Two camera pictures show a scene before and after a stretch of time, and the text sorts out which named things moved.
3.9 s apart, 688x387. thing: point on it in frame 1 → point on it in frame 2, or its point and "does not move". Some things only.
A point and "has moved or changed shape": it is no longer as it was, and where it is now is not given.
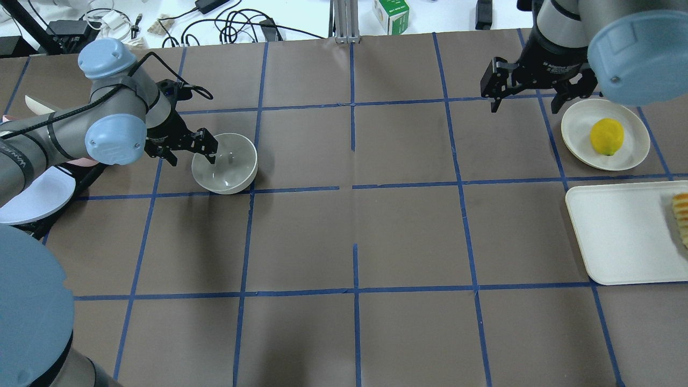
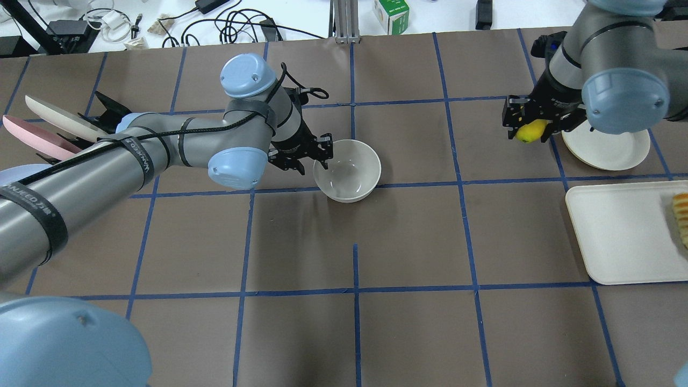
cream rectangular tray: [628, 233] does not move
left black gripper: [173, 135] → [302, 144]
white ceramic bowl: [235, 166] has moved or changed shape
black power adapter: [205, 6] does not move
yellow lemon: [607, 136] → [529, 133]
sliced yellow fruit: [680, 206] does not move
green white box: [393, 15] does not move
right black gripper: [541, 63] → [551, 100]
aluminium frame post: [344, 21] does not move
